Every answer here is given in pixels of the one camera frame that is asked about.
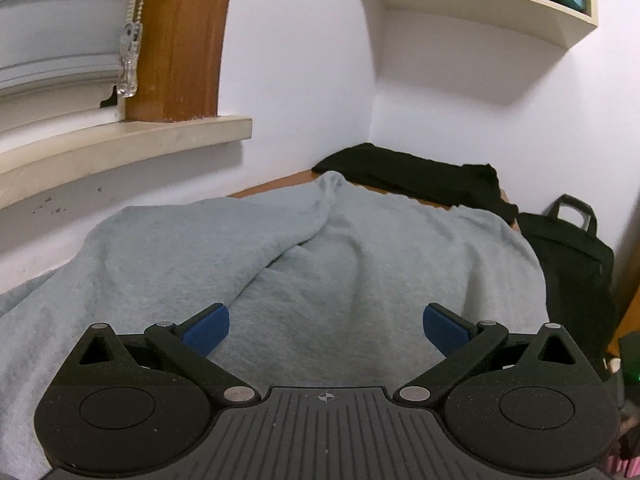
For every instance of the grey printed sweatshirt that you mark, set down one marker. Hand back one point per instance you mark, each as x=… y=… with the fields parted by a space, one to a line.
x=325 y=270

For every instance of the wooden window frame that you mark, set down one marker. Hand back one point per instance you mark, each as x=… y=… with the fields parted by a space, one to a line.
x=175 y=45

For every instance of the beige window sill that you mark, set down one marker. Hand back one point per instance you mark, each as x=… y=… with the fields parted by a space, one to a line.
x=100 y=150

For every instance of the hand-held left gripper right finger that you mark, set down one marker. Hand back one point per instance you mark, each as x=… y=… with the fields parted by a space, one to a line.
x=445 y=327

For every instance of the cream wall shelf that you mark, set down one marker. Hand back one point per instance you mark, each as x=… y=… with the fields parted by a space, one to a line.
x=475 y=2

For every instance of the pink cloth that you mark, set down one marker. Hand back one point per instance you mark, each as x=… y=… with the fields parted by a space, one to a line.
x=625 y=455

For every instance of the black folded garment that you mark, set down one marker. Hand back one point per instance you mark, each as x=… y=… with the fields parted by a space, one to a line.
x=415 y=175

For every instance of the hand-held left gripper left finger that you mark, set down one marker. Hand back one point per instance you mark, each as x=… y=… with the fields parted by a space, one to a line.
x=207 y=327

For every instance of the grey window blind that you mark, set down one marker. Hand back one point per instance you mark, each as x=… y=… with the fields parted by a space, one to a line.
x=55 y=25

